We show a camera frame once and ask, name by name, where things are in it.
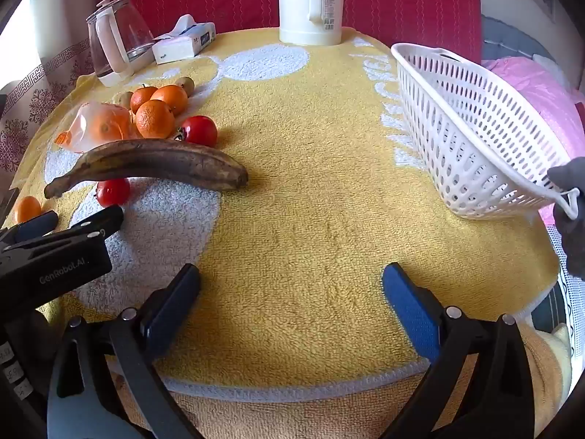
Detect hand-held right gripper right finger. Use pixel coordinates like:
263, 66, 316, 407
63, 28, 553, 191
381, 263, 535, 439

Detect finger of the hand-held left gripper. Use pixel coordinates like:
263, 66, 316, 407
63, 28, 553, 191
59, 205, 125, 241
0, 211, 59, 245

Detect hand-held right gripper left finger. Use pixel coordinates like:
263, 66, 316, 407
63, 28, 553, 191
47, 263, 204, 439

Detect small mandarin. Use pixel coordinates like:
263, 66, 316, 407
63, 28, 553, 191
13, 196, 43, 224

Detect small red tomato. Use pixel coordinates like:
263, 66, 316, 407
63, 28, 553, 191
95, 178, 131, 208

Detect overripe brown banana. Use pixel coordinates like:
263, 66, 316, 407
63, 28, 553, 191
43, 139, 249, 199

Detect plastic bag of oranges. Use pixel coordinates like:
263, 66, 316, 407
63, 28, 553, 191
54, 102, 142, 153

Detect orange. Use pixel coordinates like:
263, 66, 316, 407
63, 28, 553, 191
135, 99, 176, 139
130, 85, 158, 114
150, 85, 189, 116

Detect large red tomato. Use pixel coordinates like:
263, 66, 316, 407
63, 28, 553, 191
175, 115, 218, 148

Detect white plastic basket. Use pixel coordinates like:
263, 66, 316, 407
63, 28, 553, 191
390, 42, 581, 220

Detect patterned curtain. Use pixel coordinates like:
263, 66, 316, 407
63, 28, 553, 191
0, 39, 94, 188

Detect yellow and white towel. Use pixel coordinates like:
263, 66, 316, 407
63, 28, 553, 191
9, 25, 561, 398

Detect beige towel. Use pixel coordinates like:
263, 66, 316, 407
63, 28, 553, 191
110, 324, 572, 439

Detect white lace bed cover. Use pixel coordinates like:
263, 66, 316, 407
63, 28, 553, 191
539, 219, 585, 344

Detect tissue pack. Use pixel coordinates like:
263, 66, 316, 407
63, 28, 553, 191
152, 15, 216, 65

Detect pink dotted blanket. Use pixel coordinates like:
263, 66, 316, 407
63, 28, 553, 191
482, 57, 585, 227

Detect gray bed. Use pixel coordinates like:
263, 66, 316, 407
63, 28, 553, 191
480, 15, 549, 62

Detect white thermos jug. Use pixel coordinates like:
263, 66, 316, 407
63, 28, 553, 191
278, 0, 346, 46

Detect glass kettle with white handle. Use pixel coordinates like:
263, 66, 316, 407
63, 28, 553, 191
86, 0, 156, 87

